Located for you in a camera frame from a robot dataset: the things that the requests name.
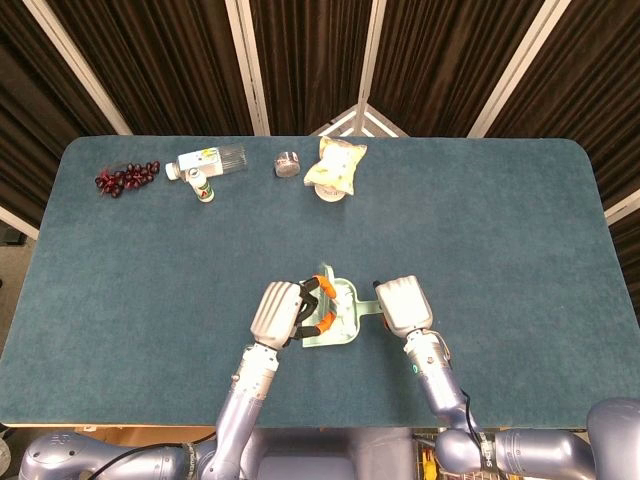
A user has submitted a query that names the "lilac robot torso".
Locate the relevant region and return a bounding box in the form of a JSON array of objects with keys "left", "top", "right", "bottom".
[{"left": 239, "top": 427, "right": 416, "bottom": 480}]

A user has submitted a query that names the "brown cardboard box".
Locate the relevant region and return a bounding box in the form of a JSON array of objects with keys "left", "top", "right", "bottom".
[{"left": 7, "top": 424, "right": 219, "bottom": 444}]

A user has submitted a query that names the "light green hand broom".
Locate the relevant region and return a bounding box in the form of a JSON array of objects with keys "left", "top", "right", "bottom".
[{"left": 319, "top": 263, "right": 341, "bottom": 326}]

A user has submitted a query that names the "white screen base foot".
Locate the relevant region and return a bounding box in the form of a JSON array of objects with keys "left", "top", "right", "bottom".
[{"left": 309, "top": 103, "right": 404, "bottom": 139}]

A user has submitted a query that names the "white paper cup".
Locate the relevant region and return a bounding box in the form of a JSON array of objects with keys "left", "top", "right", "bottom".
[{"left": 314, "top": 183, "right": 347, "bottom": 203}]

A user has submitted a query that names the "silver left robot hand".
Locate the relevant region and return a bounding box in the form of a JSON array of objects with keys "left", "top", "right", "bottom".
[{"left": 249, "top": 274, "right": 340, "bottom": 350}]

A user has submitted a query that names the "blue felt table cover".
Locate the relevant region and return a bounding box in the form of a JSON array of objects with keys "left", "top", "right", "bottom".
[{"left": 0, "top": 135, "right": 640, "bottom": 430}]

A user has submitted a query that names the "dark curtain screen panel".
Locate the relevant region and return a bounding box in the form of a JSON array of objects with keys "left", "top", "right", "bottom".
[
  {"left": 469, "top": 0, "right": 640, "bottom": 281},
  {"left": 0, "top": 0, "right": 131, "bottom": 241},
  {"left": 44, "top": 0, "right": 269, "bottom": 137},
  {"left": 224, "top": 0, "right": 389, "bottom": 137},
  {"left": 359, "top": 0, "right": 559, "bottom": 139}
]

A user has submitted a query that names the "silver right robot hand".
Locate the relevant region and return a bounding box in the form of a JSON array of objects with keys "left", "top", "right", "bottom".
[{"left": 373, "top": 274, "right": 434, "bottom": 339}]

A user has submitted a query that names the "yellow snack bag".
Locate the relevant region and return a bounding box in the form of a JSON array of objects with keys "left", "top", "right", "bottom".
[{"left": 302, "top": 135, "right": 369, "bottom": 196}]

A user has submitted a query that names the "white paper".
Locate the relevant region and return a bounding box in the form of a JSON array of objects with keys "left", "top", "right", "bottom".
[{"left": 333, "top": 292, "right": 356, "bottom": 337}]

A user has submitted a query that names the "small white green-label bottle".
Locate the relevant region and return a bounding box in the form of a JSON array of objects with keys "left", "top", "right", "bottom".
[{"left": 186, "top": 168, "right": 216, "bottom": 204}]

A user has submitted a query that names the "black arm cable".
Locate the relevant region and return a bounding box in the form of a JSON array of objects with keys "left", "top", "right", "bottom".
[{"left": 460, "top": 388, "right": 485, "bottom": 437}]

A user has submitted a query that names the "clear plastic water bottle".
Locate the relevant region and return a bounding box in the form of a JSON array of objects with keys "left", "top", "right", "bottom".
[{"left": 164, "top": 143, "right": 250, "bottom": 182}]

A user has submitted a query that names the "light green plastic dustpan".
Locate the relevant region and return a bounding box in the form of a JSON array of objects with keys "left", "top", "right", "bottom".
[{"left": 302, "top": 277, "right": 386, "bottom": 348}]

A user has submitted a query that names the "dark red grape bunch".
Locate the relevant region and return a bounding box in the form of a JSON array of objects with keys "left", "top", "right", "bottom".
[{"left": 94, "top": 160, "right": 162, "bottom": 199}]

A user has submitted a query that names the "metal wire cart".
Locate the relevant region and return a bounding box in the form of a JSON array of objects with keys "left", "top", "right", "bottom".
[{"left": 412, "top": 432, "right": 451, "bottom": 480}]

